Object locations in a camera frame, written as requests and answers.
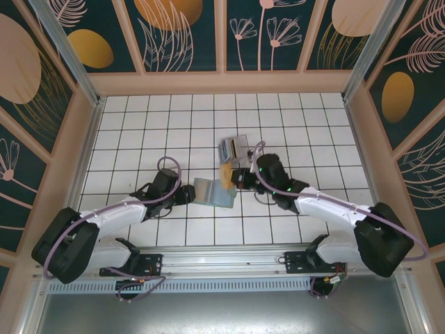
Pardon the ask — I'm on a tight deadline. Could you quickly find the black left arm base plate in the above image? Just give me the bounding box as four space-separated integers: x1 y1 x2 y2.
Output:
99 253 164 278

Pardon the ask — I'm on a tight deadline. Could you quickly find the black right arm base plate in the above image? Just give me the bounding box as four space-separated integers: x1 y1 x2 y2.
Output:
284 250 316 276

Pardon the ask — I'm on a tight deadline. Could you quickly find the grey metal sheet panel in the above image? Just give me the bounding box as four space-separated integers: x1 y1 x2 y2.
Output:
19 278 430 334

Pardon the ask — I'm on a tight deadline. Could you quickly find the green card holder with sleeves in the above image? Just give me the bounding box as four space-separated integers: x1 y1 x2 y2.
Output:
193 177 237 209

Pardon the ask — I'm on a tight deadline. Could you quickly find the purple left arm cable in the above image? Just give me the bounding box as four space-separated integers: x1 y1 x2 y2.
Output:
42 156 184 303

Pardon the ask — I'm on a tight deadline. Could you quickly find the clear plastic card box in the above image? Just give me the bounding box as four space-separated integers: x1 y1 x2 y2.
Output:
218 134 252 165

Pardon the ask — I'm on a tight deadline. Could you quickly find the blue credit card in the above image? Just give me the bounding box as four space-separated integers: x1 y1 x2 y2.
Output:
218 138 233 164

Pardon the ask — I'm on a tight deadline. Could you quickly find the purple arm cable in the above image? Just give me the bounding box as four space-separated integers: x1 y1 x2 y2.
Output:
42 156 184 303
252 141 429 301

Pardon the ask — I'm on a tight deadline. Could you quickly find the aluminium frame post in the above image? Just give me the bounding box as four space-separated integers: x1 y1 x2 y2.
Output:
29 0 106 107
341 0 417 104

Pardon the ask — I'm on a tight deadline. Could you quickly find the yellow sponge block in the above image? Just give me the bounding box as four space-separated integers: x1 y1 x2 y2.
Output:
220 163 238 191

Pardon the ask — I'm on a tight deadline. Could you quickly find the grey slotted cable duct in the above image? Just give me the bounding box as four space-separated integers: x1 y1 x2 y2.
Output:
47 276 314 295

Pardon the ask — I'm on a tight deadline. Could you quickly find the long aluminium base rail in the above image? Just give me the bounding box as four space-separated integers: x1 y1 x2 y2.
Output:
33 244 414 279

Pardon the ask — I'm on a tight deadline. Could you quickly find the aluminium side rail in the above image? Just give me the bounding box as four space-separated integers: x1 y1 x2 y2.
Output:
57 98 105 252

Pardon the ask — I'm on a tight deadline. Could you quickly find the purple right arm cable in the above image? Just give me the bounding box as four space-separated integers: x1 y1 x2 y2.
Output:
252 141 429 301

